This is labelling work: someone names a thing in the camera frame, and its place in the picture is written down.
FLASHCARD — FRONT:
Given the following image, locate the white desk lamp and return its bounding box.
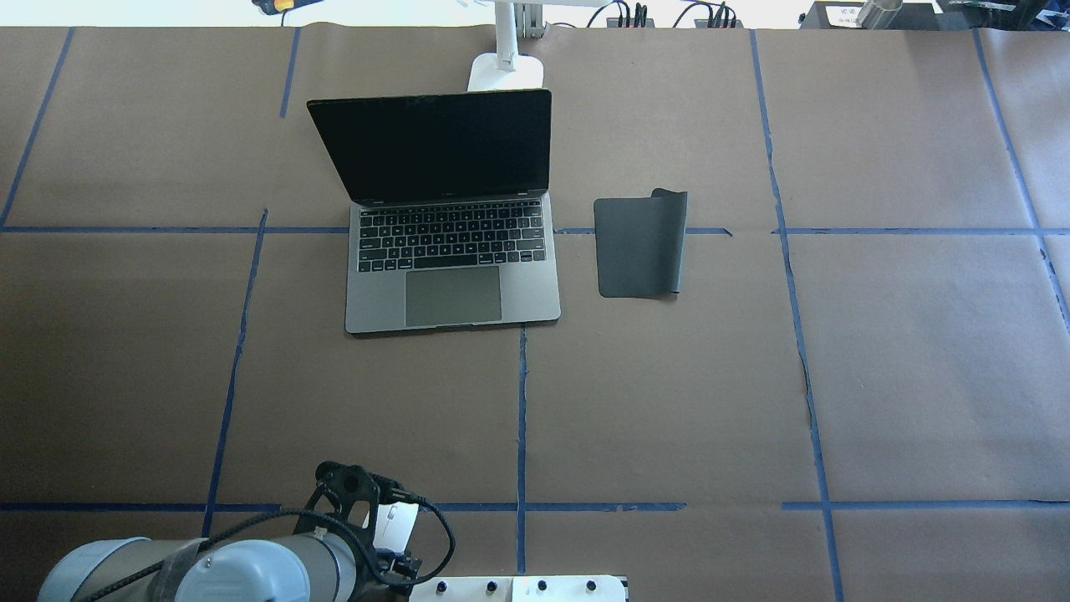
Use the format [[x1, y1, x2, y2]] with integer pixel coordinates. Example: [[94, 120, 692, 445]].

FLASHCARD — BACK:
[[467, 1, 606, 93]]

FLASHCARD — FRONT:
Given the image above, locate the black mouse pad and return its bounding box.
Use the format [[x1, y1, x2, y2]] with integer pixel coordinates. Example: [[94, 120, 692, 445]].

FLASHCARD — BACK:
[[593, 188, 689, 298]]

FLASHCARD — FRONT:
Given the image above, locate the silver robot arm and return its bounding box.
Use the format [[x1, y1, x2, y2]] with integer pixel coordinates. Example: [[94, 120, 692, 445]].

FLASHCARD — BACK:
[[39, 462, 432, 601]]

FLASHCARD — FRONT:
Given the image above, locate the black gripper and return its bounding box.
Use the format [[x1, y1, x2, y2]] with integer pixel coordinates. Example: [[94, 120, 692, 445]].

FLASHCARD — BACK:
[[334, 475, 431, 599]]

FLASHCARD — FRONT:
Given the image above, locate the white pedestal column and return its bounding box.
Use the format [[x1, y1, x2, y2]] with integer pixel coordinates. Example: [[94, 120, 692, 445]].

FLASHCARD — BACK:
[[409, 574, 629, 601]]

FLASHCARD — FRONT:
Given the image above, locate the black power strip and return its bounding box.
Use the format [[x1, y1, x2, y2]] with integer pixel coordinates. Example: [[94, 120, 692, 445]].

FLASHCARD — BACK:
[[584, 1, 656, 29], [671, 1, 742, 29]]

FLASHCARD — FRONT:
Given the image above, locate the black power strip near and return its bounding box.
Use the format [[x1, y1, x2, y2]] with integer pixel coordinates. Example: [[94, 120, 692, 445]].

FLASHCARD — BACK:
[[671, 1, 742, 29]]

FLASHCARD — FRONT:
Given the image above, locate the grey laptop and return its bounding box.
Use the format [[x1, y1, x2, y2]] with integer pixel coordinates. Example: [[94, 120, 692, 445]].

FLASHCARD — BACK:
[[307, 88, 562, 335]]

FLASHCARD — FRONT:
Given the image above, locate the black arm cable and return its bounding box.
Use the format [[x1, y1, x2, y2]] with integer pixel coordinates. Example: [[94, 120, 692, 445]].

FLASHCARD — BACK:
[[75, 493, 457, 602]]

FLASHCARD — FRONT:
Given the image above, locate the silver metal cylinder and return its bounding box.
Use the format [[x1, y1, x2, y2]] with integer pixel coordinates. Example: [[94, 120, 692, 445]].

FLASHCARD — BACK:
[[853, 0, 904, 30]]

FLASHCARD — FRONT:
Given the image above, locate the white computer mouse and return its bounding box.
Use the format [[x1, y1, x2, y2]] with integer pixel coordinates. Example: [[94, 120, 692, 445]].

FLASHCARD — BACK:
[[372, 503, 421, 552]]

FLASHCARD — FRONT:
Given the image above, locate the black power strip far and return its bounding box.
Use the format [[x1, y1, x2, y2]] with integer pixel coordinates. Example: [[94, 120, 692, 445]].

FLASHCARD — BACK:
[[584, 1, 656, 29]]

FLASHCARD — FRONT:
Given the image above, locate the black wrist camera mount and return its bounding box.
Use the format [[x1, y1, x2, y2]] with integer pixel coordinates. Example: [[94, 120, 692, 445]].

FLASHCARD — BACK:
[[314, 461, 384, 530]]

